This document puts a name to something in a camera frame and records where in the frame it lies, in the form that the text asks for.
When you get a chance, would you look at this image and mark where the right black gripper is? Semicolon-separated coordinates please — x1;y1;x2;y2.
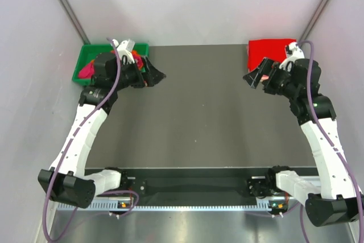
243;57;299;100

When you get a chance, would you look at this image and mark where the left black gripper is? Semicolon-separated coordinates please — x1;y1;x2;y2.
110;55;166;91

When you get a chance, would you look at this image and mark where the magenta pink t-shirt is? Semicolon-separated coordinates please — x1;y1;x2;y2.
78;60;95;79

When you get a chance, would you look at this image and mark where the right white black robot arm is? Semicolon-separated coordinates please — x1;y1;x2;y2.
243;58;363;227

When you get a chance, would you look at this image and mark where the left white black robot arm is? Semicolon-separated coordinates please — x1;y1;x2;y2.
38;52;166;208

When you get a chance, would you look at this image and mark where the orange t-shirt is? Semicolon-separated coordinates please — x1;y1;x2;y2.
118;50;144;71

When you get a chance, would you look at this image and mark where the folded red t-shirt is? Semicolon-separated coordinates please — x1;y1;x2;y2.
247;39;296;72

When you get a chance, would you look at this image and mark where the green plastic bin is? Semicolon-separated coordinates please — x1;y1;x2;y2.
72;43;149;87

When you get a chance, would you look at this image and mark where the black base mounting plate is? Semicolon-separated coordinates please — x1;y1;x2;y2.
85;167;319;200

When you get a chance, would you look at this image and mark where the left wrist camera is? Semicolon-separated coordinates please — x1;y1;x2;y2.
110;39;135;65

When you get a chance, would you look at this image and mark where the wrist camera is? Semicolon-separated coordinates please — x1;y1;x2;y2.
110;39;135;65
279;42;305;72

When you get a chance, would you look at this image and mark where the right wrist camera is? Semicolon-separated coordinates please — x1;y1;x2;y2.
279;42;305;72

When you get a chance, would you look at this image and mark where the slotted grey cable duct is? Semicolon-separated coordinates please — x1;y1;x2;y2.
56;199;288;212

